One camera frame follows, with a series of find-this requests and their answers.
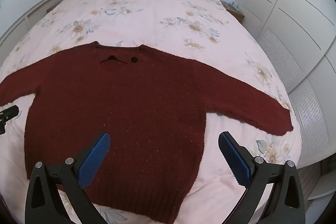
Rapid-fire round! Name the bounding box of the white louvred wardrobe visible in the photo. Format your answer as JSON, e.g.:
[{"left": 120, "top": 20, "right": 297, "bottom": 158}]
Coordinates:
[{"left": 234, "top": 0, "right": 336, "bottom": 201}]

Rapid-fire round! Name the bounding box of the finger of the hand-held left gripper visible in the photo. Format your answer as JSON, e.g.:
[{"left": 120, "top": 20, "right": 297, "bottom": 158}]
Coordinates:
[{"left": 0, "top": 105, "right": 20, "bottom": 135}]

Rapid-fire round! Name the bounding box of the floral pink bed sheet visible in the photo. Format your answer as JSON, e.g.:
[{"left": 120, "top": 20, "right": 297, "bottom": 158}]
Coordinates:
[{"left": 0, "top": 0, "right": 302, "bottom": 224}]

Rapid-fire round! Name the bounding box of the white low cabinet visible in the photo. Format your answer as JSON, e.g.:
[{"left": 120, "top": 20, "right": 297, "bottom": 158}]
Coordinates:
[{"left": 0, "top": 0, "right": 61, "bottom": 47}]

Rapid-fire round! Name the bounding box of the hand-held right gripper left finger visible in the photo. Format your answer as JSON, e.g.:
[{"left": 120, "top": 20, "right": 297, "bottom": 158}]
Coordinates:
[{"left": 25, "top": 132, "right": 111, "bottom": 224}]

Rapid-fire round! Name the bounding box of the dark red knitted sweater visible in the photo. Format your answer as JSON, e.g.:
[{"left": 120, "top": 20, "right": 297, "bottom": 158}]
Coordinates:
[{"left": 0, "top": 41, "right": 294, "bottom": 224}]

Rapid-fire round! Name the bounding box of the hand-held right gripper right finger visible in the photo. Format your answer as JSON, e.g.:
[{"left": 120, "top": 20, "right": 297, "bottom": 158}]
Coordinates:
[{"left": 218, "top": 131, "right": 306, "bottom": 224}]

